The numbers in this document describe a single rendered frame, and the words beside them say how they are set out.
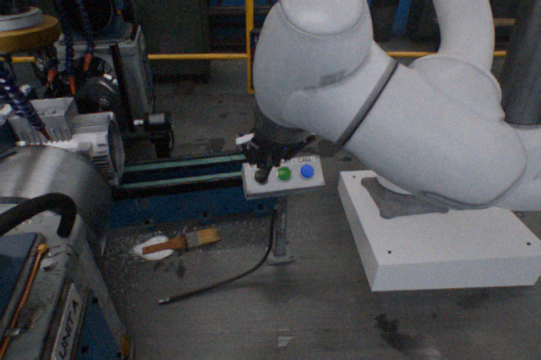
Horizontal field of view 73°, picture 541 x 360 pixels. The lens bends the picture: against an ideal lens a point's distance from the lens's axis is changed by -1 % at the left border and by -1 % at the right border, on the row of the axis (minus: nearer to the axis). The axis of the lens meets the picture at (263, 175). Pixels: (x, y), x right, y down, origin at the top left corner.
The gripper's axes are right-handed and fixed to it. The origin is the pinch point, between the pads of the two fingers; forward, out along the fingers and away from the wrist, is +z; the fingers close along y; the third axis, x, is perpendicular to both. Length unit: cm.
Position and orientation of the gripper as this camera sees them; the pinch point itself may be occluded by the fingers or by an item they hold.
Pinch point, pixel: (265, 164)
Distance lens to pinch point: 69.3
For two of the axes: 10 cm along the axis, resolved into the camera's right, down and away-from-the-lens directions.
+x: 1.7, 9.5, -2.7
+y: -9.8, 1.3, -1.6
